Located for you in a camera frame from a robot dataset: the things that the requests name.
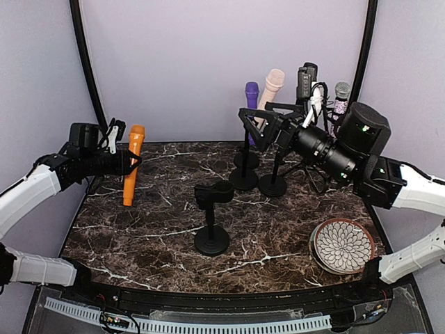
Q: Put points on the purple microphone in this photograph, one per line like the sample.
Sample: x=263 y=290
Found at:
x=251 y=94

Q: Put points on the black front rail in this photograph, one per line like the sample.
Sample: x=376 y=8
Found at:
x=336 y=298

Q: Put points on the left black frame post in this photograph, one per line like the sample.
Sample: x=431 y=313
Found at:
x=84 y=56

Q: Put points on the black stand of beige microphone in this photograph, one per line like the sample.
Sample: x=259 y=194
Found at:
x=243 y=178

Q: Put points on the black tripod mic stand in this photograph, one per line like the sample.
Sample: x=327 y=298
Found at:
x=319 y=181

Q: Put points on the flower pattern plate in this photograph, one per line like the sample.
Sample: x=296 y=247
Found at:
x=341 y=246

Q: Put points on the beige pink microphone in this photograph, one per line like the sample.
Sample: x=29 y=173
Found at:
x=274 y=82

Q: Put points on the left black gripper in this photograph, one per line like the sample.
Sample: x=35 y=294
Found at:
x=124 y=161

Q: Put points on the white cable duct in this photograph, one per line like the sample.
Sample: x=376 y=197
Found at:
x=122 y=323

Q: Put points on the right black frame post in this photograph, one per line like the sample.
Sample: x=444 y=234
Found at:
x=365 y=48

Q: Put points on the black stand of purple microphone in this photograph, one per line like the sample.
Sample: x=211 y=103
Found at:
x=252 y=159

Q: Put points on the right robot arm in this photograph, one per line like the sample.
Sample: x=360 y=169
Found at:
x=351 y=156

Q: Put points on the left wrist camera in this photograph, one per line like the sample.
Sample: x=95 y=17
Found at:
x=113 y=134

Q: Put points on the glitter silver microphone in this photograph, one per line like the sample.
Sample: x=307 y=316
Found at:
x=342 y=93

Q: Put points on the orange microphone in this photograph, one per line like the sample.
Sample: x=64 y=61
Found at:
x=136 y=138

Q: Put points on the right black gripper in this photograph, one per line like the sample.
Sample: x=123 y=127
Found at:
x=290 y=124

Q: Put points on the black frame post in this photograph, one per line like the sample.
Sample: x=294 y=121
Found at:
x=365 y=48
x=84 y=56

